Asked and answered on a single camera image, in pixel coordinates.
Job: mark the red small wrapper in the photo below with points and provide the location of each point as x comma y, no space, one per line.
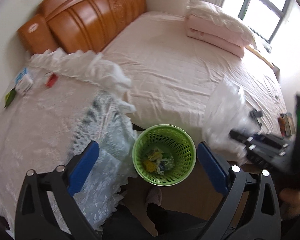
51,80

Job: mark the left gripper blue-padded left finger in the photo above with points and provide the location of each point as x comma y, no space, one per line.
34,218

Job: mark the carved wooden headboard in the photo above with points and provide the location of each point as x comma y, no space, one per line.
78,24

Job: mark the white lace table cover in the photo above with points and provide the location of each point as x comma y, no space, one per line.
48,126

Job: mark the green plastic waste basket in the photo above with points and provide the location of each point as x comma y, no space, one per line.
169,139

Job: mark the green snack wrapper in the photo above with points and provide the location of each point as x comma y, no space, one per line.
9,97

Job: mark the right hand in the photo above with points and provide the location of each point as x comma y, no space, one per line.
291,200

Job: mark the clear bag with yellow print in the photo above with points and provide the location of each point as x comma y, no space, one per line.
225,110

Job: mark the blue white carton box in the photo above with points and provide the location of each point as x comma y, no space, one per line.
23,81

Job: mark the pink slipper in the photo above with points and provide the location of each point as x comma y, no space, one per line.
154,196

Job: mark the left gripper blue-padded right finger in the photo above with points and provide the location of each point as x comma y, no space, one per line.
260,218

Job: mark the dark window frame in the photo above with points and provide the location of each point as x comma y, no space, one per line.
264,17

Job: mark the trash inside basket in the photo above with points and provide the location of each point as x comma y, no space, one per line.
158,161

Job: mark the pink bed sheet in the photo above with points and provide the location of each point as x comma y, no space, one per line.
173,75

